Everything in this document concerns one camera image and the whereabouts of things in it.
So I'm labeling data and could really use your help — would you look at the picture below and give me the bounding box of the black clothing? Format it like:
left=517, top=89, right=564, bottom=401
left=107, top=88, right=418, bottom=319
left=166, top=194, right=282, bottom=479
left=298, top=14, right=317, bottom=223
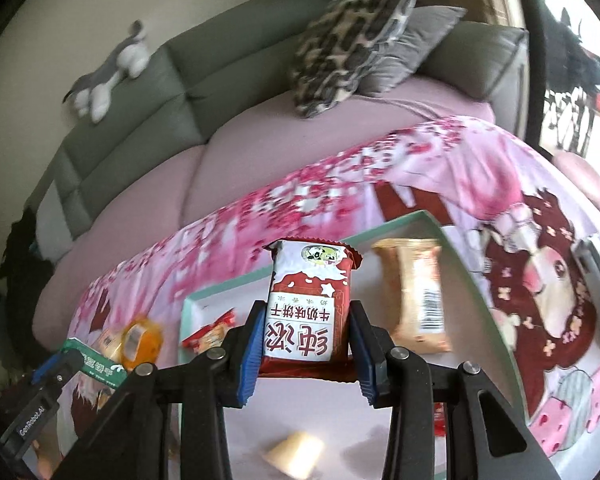
left=0, top=207, right=56, bottom=361

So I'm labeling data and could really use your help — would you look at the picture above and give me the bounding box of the pink sofa seat cover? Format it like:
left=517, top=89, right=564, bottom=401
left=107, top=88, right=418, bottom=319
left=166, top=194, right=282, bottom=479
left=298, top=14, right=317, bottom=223
left=32, top=72, right=496, bottom=347

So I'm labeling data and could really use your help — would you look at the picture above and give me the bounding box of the cream bun clear packet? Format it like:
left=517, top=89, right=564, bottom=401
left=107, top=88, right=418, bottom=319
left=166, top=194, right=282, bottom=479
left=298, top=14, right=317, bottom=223
left=264, top=431, right=326, bottom=479

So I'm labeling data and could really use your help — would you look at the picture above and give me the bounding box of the grey sofa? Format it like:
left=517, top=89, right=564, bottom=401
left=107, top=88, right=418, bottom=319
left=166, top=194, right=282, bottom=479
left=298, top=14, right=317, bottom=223
left=25, top=0, right=531, bottom=271

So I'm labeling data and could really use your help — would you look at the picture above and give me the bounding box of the black white patterned cushion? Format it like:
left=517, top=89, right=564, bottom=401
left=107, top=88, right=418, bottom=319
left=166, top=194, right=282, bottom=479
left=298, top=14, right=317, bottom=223
left=289, top=0, right=419, bottom=119

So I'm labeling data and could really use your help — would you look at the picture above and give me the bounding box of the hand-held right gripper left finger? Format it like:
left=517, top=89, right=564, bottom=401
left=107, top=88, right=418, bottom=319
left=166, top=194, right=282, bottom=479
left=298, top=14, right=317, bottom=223
left=50, top=300, right=268, bottom=480

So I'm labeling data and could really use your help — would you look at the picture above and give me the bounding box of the teal shallow box tray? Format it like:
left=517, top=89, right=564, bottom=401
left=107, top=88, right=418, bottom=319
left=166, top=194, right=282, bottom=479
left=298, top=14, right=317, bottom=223
left=179, top=210, right=531, bottom=480

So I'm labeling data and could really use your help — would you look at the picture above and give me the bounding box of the dark scooter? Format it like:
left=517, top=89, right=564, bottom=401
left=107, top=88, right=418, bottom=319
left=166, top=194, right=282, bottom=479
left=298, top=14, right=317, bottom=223
left=544, top=7, right=600, bottom=156

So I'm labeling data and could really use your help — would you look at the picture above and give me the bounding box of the printed cartoon blanket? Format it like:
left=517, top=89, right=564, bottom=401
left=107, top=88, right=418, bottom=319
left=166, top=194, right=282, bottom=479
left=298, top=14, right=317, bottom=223
left=55, top=115, right=600, bottom=480

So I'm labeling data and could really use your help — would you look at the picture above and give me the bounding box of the green snack packet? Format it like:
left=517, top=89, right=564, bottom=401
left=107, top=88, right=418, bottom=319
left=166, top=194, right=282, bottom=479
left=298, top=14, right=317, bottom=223
left=60, top=337, right=129, bottom=387

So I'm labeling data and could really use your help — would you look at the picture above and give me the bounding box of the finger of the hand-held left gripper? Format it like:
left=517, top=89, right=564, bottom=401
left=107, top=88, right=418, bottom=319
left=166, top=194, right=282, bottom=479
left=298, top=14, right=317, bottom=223
left=30, top=349, right=83, bottom=397

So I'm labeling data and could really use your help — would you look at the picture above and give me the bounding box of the beige bread packet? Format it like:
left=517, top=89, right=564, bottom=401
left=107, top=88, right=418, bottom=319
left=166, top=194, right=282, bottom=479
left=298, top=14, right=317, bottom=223
left=371, top=238, right=455, bottom=356

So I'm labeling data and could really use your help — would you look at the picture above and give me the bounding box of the red white biscuit packet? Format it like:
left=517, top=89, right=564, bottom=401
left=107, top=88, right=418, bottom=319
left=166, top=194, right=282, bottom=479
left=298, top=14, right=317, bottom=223
left=262, top=237, right=364, bottom=379

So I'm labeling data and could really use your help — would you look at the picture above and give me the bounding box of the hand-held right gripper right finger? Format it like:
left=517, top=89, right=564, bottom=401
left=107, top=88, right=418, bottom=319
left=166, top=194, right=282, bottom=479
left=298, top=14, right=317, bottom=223
left=347, top=301, right=563, bottom=480

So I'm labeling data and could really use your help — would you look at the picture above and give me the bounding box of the red snack packet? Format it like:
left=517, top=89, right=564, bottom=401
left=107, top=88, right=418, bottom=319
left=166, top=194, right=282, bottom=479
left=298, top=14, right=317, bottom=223
left=181, top=310, right=237, bottom=356

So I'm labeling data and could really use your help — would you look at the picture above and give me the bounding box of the pale blue cushion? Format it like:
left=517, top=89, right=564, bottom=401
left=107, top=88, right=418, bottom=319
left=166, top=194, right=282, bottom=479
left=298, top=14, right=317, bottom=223
left=36, top=180, right=95, bottom=242

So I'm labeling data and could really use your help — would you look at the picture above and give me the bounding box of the grey cushion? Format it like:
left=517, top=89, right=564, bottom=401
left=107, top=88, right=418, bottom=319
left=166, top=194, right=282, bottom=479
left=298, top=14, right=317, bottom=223
left=357, top=6, right=468, bottom=99

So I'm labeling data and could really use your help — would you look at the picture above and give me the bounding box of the orange snack packet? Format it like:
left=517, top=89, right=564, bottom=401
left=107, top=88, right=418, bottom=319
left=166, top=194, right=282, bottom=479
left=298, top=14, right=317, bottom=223
left=100, top=315, right=165, bottom=372

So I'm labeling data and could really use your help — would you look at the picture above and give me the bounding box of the grey white plush dog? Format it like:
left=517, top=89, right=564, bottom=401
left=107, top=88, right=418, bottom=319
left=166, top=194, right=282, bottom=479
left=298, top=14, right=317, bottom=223
left=62, top=20, right=151, bottom=124

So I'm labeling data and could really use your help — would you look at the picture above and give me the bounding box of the grey metallic object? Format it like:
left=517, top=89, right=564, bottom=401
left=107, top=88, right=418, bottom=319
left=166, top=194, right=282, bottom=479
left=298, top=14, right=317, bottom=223
left=572, top=232, right=600, bottom=307

